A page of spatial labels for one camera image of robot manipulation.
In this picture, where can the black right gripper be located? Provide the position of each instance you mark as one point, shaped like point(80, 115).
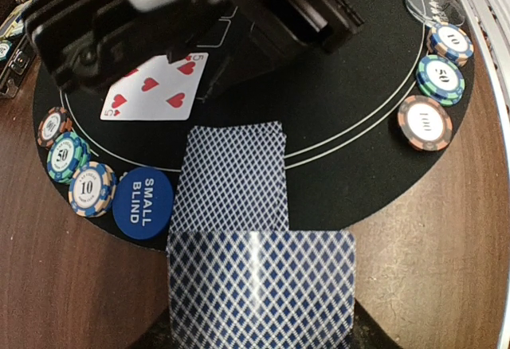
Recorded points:
point(91, 44)

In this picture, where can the red black chips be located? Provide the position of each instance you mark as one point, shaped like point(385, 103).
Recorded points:
point(424, 123)
point(56, 122)

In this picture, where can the five of hearts card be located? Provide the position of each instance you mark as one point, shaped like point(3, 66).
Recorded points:
point(156, 90)

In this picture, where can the green chips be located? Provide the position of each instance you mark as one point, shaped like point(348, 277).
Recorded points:
point(440, 79)
point(69, 153)

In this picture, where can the white blue chips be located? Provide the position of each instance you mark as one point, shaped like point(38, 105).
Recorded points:
point(92, 190)
point(451, 42)

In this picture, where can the blue small blind button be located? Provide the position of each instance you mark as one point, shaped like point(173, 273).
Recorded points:
point(143, 203)

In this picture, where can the blue playing card deck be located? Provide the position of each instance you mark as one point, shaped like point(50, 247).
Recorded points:
point(292, 289)

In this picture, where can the clear round dealer button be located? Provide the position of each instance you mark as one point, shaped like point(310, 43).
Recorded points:
point(429, 12)

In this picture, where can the black poker chip case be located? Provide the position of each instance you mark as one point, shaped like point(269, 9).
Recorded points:
point(16, 53)

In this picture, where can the round black poker mat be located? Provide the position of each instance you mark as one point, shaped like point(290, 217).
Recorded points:
point(346, 157)

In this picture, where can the front aluminium rail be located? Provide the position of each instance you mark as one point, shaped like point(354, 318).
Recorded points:
point(489, 20)

